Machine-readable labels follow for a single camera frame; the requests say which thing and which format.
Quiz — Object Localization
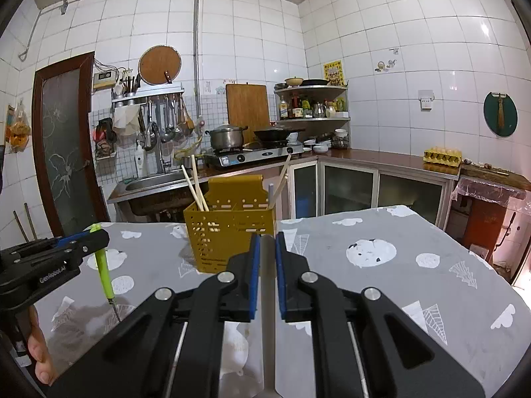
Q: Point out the green round wall board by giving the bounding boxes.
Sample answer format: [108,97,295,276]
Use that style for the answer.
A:
[483,91,518,137]

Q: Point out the grey printed tablecloth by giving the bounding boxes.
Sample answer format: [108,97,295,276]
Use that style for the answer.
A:
[31,205,525,398]

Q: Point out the group of hanging ladles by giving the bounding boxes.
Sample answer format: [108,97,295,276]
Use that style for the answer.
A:
[137,95,195,150]

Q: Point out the yellow slotted utensil holder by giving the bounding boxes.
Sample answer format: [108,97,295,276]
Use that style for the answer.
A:
[183,175,278,274]

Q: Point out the glass jar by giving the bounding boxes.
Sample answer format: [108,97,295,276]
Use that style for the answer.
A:
[331,128,351,150]

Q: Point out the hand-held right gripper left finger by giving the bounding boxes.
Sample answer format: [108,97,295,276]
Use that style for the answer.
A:
[47,234,266,398]

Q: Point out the orange hanging bag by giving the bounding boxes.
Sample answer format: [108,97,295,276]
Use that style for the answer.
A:
[5,101,33,154]

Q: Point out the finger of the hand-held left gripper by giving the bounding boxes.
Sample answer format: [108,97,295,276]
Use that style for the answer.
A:
[0,229,111,276]
[0,231,91,261]

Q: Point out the brown framed glass door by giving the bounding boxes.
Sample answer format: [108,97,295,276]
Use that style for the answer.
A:
[32,52,111,239]

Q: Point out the thin wooden stick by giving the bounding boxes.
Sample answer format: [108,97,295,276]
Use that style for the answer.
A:
[24,202,40,241]
[12,210,31,243]

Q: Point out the steel cooking pot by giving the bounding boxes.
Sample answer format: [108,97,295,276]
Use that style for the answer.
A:
[205,123,249,151]

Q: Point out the steel wall rack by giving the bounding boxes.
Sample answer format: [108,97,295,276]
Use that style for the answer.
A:
[110,87,185,106]

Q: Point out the rectangular wooden cutting board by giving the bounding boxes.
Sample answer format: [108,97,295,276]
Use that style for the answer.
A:
[226,84,270,144]

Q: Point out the black wok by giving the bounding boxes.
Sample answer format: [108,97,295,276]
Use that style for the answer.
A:
[253,126,307,144]

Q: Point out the glass front counter cabinets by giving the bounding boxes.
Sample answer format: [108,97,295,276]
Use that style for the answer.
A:
[286,155,457,231]

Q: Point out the tan wooden chopstick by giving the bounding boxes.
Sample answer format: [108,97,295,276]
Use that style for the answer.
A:
[271,154,292,210]

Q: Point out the group of condiment bottles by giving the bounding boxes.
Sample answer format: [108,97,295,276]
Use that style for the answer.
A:
[277,95,348,119]

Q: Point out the small wall box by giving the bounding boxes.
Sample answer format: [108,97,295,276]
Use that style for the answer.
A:
[92,70,117,90]

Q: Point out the steel gas stove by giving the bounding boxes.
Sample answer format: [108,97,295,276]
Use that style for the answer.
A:
[204,143,305,169]

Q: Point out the person's left hand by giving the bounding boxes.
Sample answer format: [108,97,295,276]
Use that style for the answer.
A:
[25,304,57,385]

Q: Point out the round wooden board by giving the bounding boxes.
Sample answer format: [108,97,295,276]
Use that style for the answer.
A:
[138,45,182,87]

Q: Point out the yellow egg carton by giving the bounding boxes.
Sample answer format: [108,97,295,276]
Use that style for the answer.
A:
[423,146,462,166]

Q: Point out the brown handled hanging tool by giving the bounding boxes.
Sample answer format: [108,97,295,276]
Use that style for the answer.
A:
[493,92,507,130]

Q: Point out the knife holder with knives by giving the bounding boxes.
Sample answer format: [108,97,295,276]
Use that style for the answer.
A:
[117,68,142,97]

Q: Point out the green frog handle utensil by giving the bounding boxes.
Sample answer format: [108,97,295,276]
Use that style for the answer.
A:
[89,223,122,323]

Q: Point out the steel sink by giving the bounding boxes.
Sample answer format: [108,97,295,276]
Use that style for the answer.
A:
[107,170,210,216]

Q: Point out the plastic covered wooden table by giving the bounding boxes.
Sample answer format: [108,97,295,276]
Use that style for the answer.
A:
[452,164,531,258]

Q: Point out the yellow wall poster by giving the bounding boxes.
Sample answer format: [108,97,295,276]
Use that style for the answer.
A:
[323,60,343,87]

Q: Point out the white dish soap bottle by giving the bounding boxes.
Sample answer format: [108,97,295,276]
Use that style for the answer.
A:
[133,141,149,179]

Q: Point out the steel corner shelf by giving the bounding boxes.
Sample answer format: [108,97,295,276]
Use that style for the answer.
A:
[274,84,351,133]

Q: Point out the red and black bag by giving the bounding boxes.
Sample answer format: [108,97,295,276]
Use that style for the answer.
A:
[95,117,118,160]

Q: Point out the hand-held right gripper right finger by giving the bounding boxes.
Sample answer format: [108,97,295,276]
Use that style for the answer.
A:
[274,231,486,398]

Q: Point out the white hanging cloth bag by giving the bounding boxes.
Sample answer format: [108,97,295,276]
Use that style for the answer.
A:
[113,105,142,137]

